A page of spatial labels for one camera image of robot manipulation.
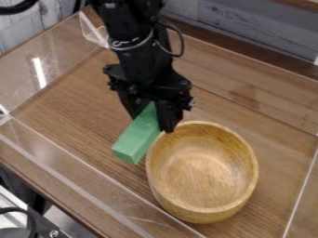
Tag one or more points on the brown wooden bowl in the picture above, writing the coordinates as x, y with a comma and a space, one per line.
202, 171

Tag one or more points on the clear acrylic tray wall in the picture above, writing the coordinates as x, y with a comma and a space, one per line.
63, 119

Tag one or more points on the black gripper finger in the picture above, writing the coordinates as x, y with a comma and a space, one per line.
133, 103
168, 114

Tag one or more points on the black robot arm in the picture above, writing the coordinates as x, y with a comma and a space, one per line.
131, 18

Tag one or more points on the green rectangular block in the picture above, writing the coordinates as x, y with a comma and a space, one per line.
135, 140

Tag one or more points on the clear acrylic corner bracket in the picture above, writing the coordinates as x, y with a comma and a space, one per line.
93, 34

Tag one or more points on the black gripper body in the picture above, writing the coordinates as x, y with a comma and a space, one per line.
144, 69

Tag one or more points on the black metal mount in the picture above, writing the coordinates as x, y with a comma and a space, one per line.
55, 224

